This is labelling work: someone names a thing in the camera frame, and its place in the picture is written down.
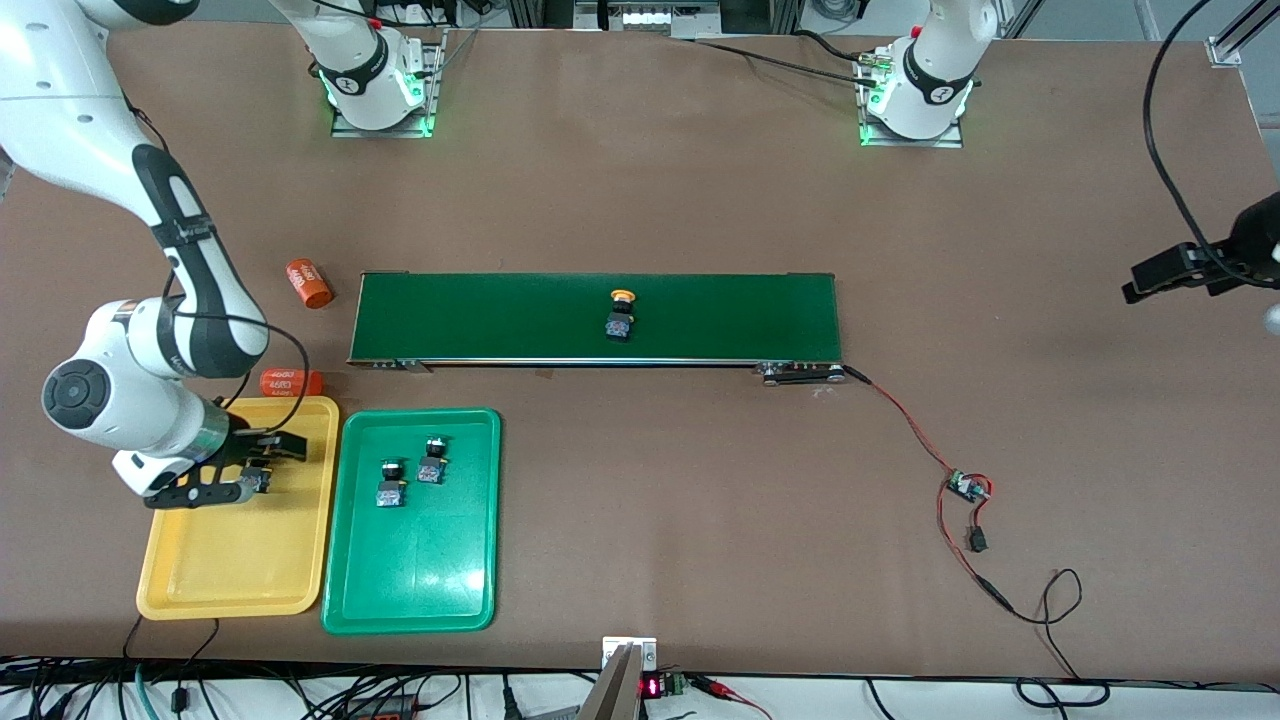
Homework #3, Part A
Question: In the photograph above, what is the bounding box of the orange 4680 cylinder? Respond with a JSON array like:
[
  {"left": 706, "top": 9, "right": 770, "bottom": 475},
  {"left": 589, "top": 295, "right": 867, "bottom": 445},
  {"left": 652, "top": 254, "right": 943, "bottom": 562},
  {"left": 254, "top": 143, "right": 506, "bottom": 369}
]
[
  {"left": 260, "top": 369, "right": 326, "bottom": 398},
  {"left": 285, "top": 259, "right": 334, "bottom": 310}
]

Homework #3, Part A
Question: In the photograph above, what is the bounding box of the yellow plastic tray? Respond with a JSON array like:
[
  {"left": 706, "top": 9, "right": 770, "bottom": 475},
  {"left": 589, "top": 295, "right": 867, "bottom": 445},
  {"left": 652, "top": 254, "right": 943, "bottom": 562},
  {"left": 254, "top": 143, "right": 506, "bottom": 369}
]
[{"left": 136, "top": 396, "right": 341, "bottom": 621}]

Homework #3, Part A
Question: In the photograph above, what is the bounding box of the green plastic tray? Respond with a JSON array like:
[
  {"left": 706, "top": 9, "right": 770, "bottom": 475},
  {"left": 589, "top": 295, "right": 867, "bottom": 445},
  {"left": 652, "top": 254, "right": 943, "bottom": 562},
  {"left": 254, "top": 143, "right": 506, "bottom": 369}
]
[{"left": 321, "top": 408, "right": 502, "bottom": 636}]

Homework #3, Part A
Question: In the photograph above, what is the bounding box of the green conveyor belt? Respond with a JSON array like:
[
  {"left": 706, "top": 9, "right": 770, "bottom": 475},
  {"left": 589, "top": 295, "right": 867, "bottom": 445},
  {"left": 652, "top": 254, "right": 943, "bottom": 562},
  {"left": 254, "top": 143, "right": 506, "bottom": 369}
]
[{"left": 347, "top": 270, "right": 847, "bottom": 386}]

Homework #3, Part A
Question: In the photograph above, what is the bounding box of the silver mounting plate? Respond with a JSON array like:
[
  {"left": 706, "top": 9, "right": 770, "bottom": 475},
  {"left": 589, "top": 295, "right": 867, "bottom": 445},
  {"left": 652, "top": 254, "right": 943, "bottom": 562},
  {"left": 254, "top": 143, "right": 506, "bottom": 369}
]
[{"left": 602, "top": 636, "right": 659, "bottom": 673}]

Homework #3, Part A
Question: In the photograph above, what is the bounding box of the red black clip lead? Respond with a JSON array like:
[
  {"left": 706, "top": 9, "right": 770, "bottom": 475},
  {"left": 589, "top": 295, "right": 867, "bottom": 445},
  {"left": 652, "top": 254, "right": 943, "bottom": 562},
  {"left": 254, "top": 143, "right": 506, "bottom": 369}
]
[{"left": 690, "top": 675, "right": 771, "bottom": 720}]

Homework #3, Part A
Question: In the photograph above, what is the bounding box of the metal equipment rack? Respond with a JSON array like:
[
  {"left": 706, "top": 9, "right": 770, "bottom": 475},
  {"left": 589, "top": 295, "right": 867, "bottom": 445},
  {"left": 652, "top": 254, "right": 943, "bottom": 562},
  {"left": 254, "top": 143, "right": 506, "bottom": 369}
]
[{"left": 505, "top": 0, "right": 801, "bottom": 39}]

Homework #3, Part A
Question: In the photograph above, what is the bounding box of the aluminium frame profile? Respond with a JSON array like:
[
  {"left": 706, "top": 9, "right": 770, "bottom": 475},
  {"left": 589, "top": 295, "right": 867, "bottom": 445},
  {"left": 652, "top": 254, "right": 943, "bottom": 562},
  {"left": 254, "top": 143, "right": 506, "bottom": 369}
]
[{"left": 1207, "top": 0, "right": 1280, "bottom": 69}]

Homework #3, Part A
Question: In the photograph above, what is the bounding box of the black cable with ferrite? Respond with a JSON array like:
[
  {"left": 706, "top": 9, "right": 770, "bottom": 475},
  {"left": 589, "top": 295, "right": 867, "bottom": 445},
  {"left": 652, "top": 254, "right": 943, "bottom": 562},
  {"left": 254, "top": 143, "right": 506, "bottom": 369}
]
[{"left": 172, "top": 618, "right": 221, "bottom": 713}]

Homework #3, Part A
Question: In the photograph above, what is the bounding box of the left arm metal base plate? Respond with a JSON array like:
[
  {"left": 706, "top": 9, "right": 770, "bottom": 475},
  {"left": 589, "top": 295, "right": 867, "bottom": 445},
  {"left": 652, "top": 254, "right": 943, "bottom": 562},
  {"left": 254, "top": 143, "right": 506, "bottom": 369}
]
[{"left": 857, "top": 45, "right": 966, "bottom": 149}]

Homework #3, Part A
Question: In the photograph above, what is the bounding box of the red black motor cable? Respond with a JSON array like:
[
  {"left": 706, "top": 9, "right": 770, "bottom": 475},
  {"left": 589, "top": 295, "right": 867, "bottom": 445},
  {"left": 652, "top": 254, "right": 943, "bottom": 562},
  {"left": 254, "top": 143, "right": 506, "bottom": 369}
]
[{"left": 842, "top": 365, "right": 956, "bottom": 476}]

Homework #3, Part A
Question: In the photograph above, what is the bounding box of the red black power cable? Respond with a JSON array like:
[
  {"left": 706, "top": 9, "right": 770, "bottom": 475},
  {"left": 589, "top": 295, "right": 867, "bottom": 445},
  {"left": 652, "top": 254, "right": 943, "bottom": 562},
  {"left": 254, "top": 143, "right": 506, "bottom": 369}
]
[{"left": 936, "top": 485, "right": 1111, "bottom": 709}]

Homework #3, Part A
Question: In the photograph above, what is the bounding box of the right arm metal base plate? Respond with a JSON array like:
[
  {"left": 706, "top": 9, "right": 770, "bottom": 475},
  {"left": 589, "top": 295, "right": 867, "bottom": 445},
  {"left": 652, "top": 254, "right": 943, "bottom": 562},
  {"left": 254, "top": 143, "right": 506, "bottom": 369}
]
[{"left": 330, "top": 28, "right": 446, "bottom": 139}]

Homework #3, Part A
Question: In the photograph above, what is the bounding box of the grey metal post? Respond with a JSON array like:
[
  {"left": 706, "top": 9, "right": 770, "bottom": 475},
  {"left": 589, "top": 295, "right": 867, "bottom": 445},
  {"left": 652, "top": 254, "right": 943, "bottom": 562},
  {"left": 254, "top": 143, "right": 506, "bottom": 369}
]
[{"left": 578, "top": 643, "right": 643, "bottom": 720}]

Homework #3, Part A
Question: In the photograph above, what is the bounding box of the black table cable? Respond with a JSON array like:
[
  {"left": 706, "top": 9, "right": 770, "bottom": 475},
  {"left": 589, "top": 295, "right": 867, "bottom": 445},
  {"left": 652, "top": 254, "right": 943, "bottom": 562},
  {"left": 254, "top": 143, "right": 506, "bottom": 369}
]
[{"left": 672, "top": 28, "right": 881, "bottom": 91}]

